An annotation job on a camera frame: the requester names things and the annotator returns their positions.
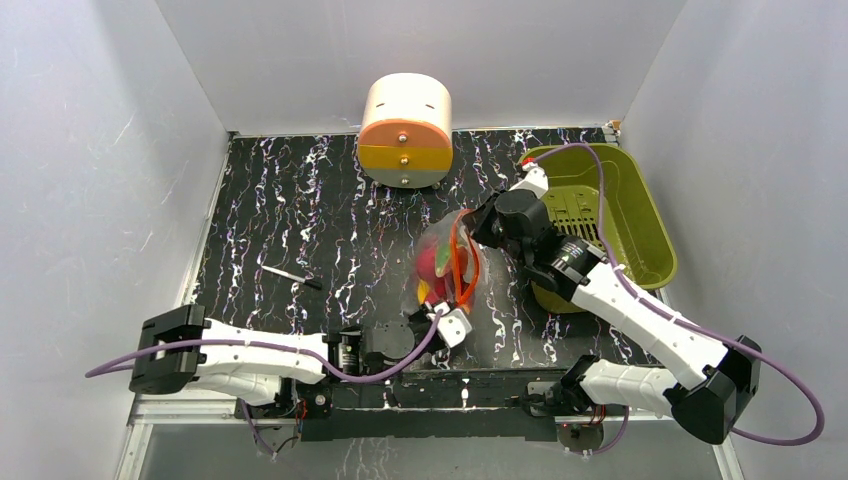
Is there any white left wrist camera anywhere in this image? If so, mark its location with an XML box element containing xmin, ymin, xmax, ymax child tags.
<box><xmin>434</xmin><ymin>302</ymin><xmax>473</xmax><ymax>348</ymax></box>

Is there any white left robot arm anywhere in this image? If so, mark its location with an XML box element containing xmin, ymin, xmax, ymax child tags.
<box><xmin>129</xmin><ymin>302</ymin><xmax>455</xmax><ymax>416</ymax></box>

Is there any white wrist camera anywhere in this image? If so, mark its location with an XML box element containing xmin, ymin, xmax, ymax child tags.
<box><xmin>519</xmin><ymin>158</ymin><xmax>549</xmax><ymax>199</ymax></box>
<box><xmin>434</xmin><ymin>302</ymin><xmax>473</xmax><ymax>348</ymax></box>

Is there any toy watermelon slice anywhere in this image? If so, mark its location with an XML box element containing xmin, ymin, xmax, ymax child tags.
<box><xmin>435</xmin><ymin>243</ymin><xmax>453</xmax><ymax>278</ymax></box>

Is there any black white marker pen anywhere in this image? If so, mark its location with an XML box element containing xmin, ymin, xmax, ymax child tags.
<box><xmin>261</xmin><ymin>265</ymin><xmax>323</xmax><ymax>290</ymax></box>

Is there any round pastel drawer cabinet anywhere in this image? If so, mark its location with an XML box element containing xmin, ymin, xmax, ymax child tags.
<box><xmin>357</xmin><ymin>73</ymin><xmax>453</xmax><ymax>189</ymax></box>

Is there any clear zip top bag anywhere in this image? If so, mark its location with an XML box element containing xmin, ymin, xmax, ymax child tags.
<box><xmin>410</xmin><ymin>209</ymin><xmax>484</xmax><ymax>313</ymax></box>

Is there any olive green plastic basket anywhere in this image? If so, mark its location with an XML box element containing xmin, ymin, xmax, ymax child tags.
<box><xmin>522</xmin><ymin>143</ymin><xmax>678</xmax><ymax>292</ymax></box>

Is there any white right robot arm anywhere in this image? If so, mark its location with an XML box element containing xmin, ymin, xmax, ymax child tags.
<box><xmin>462</xmin><ymin>189</ymin><xmax>760</xmax><ymax>445</ymax></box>

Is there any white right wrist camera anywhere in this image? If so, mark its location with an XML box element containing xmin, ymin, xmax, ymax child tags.
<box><xmin>519</xmin><ymin>158</ymin><xmax>549</xmax><ymax>199</ymax></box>

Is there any red toy apple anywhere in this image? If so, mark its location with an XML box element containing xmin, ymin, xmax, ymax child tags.
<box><xmin>415</xmin><ymin>241</ymin><xmax>452</xmax><ymax>304</ymax></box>

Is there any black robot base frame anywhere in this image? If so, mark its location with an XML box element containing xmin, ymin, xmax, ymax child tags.
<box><xmin>235</xmin><ymin>368</ymin><xmax>609</xmax><ymax>442</ymax></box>

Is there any yellow toy banana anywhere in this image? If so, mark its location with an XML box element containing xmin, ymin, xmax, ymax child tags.
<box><xmin>416</xmin><ymin>279</ymin><xmax>431</xmax><ymax>304</ymax></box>

